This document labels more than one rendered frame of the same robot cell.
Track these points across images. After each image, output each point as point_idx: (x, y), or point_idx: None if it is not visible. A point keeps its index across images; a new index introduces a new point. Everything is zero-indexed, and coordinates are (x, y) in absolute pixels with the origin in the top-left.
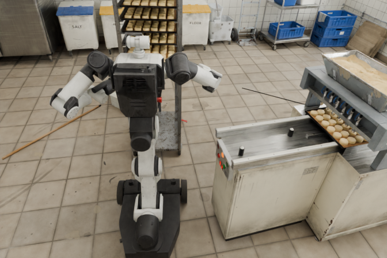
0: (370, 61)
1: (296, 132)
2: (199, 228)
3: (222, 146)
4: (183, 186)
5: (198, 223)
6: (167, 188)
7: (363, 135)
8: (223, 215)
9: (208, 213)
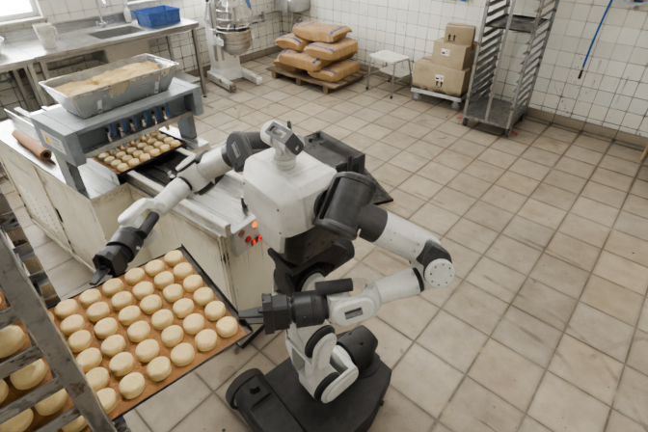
0: (72, 78)
1: (164, 183)
2: (283, 348)
3: (244, 224)
4: (249, 374)
5: (276, 354)
6: (269, 391)
7: (181, 117)
8: (272, 289)
9: (253, 352)
